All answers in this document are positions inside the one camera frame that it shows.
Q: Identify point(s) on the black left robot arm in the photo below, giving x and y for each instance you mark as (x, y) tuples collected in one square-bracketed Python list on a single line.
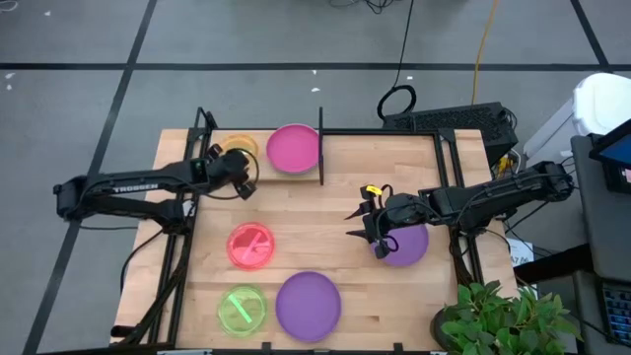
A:
[(133, 185)]

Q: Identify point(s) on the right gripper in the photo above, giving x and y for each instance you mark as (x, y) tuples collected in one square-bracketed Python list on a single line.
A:
[(401, 214)]

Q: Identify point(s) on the orange transparent plate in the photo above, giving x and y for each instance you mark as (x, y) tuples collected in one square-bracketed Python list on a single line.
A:
[(241, 140)]

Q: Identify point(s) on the black keyboard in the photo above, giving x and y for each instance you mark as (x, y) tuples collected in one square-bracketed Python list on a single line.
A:
[(618, 315)]

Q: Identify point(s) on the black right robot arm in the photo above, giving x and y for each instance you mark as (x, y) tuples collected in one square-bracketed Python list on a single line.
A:
[(493, 197)]

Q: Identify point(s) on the grey desk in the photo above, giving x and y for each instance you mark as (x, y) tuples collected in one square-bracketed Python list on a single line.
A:
[(606, 232)]

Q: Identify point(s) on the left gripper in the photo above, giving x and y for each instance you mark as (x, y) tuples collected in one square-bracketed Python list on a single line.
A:
[(229, 170)]

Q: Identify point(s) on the wooden shelf with black frame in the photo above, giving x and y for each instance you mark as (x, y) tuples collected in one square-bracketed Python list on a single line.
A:
[(305, 177)]

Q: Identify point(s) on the black table frame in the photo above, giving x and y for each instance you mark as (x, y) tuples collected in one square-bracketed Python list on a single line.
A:
[(374, 132)]

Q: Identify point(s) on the red transparent plate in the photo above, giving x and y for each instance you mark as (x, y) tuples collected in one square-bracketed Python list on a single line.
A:
[(241, 236)]

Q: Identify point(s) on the black computer tower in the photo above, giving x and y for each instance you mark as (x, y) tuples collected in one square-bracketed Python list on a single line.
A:
[(443, 120)]

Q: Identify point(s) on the purple plate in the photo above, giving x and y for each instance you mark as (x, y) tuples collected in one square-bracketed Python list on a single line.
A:
[(308, 305), (409, 246)]

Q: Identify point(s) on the potted green plant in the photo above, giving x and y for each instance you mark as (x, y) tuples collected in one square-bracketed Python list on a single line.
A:
[(493, 320)]

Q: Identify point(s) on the black display screen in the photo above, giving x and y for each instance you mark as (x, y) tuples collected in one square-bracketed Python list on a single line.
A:
[(616, 153)]

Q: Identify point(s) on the white bin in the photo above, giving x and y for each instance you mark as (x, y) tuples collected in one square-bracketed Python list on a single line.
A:
[(601, 103)]

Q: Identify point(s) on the white paper tag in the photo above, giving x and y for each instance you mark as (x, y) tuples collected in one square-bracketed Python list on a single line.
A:
[(520, 252)]

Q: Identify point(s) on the yellow tag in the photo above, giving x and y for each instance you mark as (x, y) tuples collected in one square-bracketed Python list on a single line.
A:
[(373, 190)]

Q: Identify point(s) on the pink plate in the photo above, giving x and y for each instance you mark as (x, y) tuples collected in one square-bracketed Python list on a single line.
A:
[(293, 148)]

